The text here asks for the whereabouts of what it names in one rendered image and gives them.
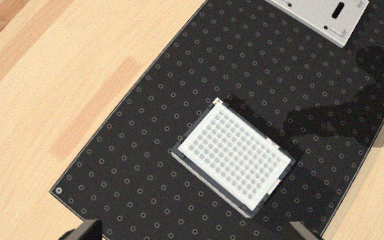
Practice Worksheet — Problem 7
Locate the white well plate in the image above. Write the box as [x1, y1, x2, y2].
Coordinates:
[178, 102, 291, 211]

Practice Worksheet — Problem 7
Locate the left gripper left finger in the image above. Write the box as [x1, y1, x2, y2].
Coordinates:
[58, 219, 103, 240]

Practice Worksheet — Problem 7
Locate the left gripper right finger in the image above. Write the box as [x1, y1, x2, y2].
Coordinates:
[282, 222, 324, 240]

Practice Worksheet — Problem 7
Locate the black perforated breadboard plate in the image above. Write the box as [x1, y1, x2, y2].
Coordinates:
[49, 0, 384, 240]

